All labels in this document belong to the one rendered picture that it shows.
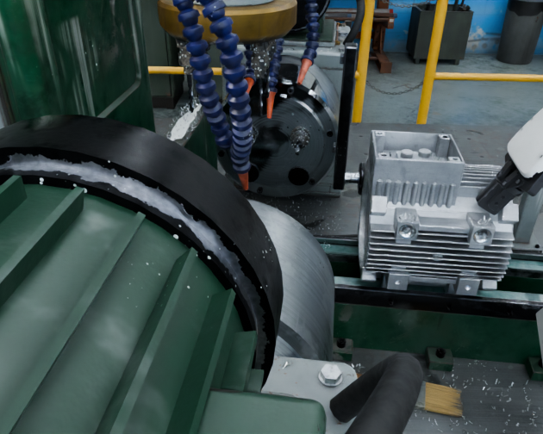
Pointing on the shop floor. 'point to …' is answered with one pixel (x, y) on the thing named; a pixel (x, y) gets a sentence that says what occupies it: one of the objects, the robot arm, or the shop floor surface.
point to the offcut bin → (458, 40)
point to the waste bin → (521, 30)
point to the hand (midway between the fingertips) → (495, 197)
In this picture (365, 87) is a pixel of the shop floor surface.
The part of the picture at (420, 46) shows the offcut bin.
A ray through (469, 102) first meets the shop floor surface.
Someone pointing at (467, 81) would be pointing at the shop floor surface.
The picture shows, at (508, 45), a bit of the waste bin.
